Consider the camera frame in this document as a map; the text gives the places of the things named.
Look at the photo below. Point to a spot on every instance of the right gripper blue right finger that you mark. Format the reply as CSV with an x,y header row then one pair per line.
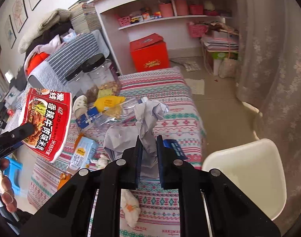
x,y
160,150

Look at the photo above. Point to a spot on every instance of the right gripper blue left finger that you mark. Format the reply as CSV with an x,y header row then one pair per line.
x,y
139,152

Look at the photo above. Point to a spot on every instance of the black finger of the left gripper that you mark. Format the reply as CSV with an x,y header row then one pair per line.
x,y
12,140

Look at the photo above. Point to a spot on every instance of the white paper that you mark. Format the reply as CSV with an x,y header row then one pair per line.
x,y
119,138

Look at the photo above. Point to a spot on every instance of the light blue milk carton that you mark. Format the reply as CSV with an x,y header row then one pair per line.
x,y
84,150

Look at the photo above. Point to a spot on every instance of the red instant noodle bowl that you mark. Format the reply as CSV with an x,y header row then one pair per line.
x,y
49,111

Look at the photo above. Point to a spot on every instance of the yellow snack wrapper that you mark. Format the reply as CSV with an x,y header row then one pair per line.
x,y
107,102

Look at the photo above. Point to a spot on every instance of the white plastic trash bin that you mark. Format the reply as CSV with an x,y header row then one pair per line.
x,y
257,170

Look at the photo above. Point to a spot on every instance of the person's left hand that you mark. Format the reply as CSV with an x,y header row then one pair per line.
x,y
7,195

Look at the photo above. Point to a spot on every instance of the dark blue small box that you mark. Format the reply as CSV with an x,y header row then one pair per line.
x,y
174,145

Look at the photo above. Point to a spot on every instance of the blue plastic stool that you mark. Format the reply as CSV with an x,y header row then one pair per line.
x,y
12,172

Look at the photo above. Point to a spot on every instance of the floral crumpled tissue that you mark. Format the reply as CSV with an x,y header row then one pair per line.
x,y
130,206

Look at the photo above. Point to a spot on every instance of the patterned striped tablecloth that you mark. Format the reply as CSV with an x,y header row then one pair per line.
x,y
106,182

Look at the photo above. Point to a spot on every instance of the blue biscuit wrapper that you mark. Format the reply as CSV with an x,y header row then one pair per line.
x,y
87,120

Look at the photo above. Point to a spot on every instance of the orange snack wrapper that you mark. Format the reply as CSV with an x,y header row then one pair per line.
x,y
64,178

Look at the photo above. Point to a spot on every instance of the white floral paper cup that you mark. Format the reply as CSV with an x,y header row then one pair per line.
x,y
80,106

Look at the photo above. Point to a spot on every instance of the orange cushion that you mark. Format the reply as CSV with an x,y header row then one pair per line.
x,y
35,61

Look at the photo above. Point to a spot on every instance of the almond jar black lid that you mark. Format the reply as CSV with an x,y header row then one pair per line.
x,y
80,83

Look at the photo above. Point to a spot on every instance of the red gift box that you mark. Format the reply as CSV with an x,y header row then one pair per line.
x,y
149,53

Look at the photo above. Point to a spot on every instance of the cashew jar black lid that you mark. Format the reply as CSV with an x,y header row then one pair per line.
x,y
103,80

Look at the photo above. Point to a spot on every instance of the grey sofa with quilt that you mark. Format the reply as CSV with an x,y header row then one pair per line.
x,y
63,56

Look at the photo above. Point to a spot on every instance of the stack of papers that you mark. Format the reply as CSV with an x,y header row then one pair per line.
x,y
220,37

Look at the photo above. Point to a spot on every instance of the white pink bookshelf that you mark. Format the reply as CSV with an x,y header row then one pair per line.
x,y
124,21

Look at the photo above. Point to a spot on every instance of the lace floral curtain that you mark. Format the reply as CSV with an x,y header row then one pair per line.
x,y
269,78

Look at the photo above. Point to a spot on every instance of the stack of books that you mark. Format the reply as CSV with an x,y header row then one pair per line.
x,y
84,18

